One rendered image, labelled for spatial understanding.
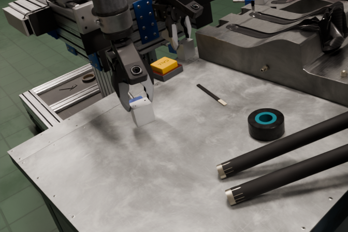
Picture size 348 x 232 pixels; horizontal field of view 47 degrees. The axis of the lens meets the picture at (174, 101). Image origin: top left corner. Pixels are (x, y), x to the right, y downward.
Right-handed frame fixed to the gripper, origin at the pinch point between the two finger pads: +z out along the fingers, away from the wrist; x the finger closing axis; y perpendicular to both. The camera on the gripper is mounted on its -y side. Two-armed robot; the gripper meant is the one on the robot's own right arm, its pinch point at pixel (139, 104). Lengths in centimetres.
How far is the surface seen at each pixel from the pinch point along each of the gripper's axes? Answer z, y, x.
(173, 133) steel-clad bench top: 4.8, -10.2, -3.9
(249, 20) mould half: -4.0, 16.0, -43.9
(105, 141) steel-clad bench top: 4.7, -2.8, 11.2
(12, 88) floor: 84, 233, 48
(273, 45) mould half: -6.3, -7.1, -35.7
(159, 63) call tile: 1.0, 19.5, -13.3
